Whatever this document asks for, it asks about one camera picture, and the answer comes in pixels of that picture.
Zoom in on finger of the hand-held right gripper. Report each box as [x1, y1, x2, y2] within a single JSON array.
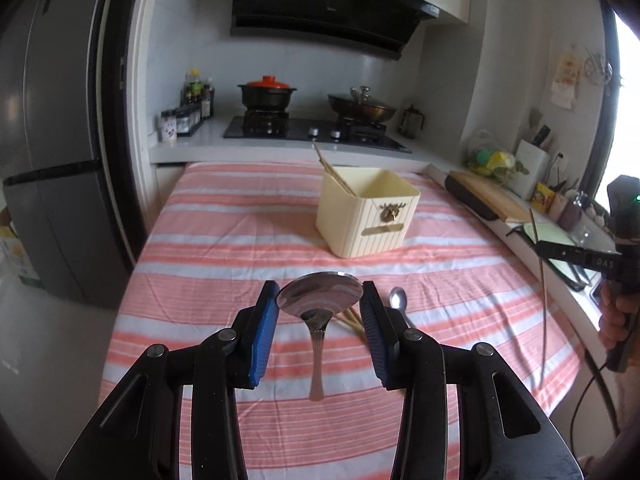
[[536, 240, 624, 281]]

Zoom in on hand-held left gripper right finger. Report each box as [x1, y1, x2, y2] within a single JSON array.
[[361, 281, 586, 480]]

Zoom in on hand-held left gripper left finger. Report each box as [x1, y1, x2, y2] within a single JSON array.
[[55, 280, 281, 480]]

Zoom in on wooden chopstick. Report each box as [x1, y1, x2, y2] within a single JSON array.
[[316, 146, 360, 197], [312, 142, 357, 197], [336, 310, 366, 334], [345, 307, 369, 339], [529, 208, 549, 389]]

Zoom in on steel spoon plain handle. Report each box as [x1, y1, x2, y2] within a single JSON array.
[[388, 286, 419, 331]]

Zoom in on steel spoon ornate handle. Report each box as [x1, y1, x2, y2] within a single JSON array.
[[276, 271, 365, 402]]

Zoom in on cream ribbed utensil container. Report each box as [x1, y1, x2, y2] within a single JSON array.
[[315, 168, 421, 260]]

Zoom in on person's right hand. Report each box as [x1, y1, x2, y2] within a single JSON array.
[[597, 290, 635, 351]]

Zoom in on garlic bulbs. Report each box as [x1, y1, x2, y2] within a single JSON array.
[[592, 202, 614, 231]]

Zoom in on green plastic cutting board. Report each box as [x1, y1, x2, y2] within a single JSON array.
[[520, 222, 602, 292]]

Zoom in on purple soap dispenser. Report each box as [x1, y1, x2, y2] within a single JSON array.
[[557, 192, 591, 231]]

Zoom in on pink cup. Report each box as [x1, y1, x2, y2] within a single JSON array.
[[547, 192, 569, 221]]

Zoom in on yellow box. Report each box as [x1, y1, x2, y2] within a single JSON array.
[[530, 182, 556, 214]]

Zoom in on wooden cutting board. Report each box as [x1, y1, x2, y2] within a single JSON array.
[[449, 170, 539, 224]]

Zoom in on pink striped tablecloth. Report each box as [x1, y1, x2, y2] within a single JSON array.
[[97, 160, 587, 480]]

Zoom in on white utensil holder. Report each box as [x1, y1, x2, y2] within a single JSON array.
[[509, 138, 551, 200]]

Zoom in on black oblong object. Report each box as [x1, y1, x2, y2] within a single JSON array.
[[443, 172, 501, 221]]

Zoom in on plastic bag of yellow sponges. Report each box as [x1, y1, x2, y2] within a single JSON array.
[[467, 129, 521, 179]]

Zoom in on window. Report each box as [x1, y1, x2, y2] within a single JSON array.
[[599, 5, 640, 201]]

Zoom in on black gas stove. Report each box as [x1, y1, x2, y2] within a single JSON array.
[[223, 115, 414, 154]]

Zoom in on dark metal wok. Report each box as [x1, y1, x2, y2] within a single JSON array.
[[327, 94, 399, 124]]

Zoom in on spice jar white label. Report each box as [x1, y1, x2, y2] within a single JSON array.
[[159, 109, 179, 144]]

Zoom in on glass wok lid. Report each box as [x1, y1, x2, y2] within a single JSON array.
[[332, 85, 396, 111]]

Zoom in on dark sauce bottle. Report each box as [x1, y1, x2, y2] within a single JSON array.
[[200, 78, 216, 119]]

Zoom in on black clay pot orange lid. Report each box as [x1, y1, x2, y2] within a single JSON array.
[[236, 75, 298, 111]]

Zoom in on green cooking oil bottle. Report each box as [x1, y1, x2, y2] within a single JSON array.
[[183, 68, 204, 111]]

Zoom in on cardboard box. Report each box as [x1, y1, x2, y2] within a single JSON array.
[[0, 209, 42, 287]]

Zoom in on grey refrigerator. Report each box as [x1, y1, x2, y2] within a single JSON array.
[[0, 0, 137, 312]]

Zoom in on black range hood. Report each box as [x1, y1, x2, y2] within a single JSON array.
[[230, 0, 441, 61]]

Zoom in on black cable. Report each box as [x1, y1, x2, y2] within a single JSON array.
[[569, 359, 624, 462]]

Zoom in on wall hanging calendar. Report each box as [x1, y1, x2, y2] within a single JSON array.
[[549, 52, 584, 109]]

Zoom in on wire bicycle decoration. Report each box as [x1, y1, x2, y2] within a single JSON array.
[[582, 47, 614, 86]]

